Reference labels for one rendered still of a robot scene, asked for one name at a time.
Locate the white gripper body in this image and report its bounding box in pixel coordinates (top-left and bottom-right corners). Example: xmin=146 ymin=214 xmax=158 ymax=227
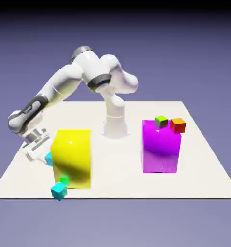
xmin=22 ymin=135 xmax=52 ymax=162

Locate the small green cube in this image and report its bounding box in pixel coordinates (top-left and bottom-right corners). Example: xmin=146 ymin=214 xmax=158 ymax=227
xmin=154 ymin=115 xmax=169 ymax=129

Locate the large yellow box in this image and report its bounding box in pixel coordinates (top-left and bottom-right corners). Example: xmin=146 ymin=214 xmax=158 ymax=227
xmin=50 ymin=129 xmax=92 ymax=190

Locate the small light blue cube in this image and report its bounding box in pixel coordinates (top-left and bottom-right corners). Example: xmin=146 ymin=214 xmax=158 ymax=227
xmin=44 ymin=151 xmax=54 ymax=167

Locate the large magenta box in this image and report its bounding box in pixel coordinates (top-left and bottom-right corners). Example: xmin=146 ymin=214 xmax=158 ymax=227
xmin=142 ymin=120 xmax=182 ymax=174

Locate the small cyan cube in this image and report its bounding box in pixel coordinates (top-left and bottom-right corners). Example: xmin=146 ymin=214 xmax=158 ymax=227
xmin=51 ymin=181 xmax=68 ymax=201

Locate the small orange cube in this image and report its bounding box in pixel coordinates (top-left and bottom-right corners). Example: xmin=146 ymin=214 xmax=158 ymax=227
xmin=170 ymin=118 xmax=187 ymax=134

